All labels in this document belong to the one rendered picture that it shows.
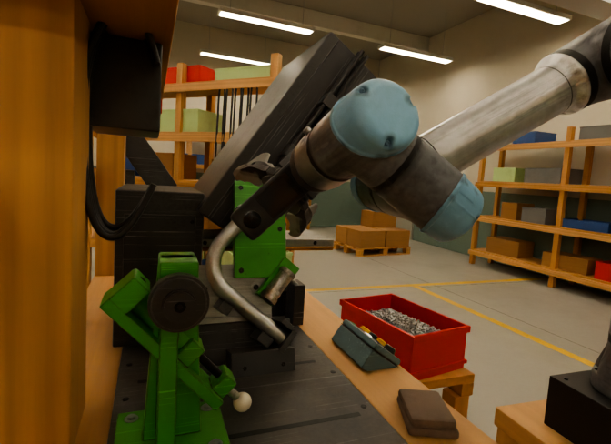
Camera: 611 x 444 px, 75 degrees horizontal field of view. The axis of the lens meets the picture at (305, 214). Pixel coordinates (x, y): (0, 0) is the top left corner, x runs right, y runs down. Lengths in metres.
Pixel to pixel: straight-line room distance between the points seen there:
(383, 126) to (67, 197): 0.41
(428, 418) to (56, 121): 0.67
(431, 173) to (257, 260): 0.52
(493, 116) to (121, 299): 0.55
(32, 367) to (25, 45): 0.40
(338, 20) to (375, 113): 8.64
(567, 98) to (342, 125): 0.39
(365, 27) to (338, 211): 4.63
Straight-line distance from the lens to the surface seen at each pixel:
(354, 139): 0.38
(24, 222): 0.60
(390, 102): 0.39
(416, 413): 0.72
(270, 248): 0.87
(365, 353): 0.88
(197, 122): 3.98
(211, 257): 0.81
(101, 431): 0.76
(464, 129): 0.59
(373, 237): 7.01
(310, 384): 0.82
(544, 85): 0.67
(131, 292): 0.55
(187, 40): 10.17
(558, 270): 6.44
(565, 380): 0.93
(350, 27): 9.09
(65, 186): 0.59
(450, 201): 0.43
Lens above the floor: 1.29
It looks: 5 degrees down
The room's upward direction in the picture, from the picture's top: 4 degrees clockwise
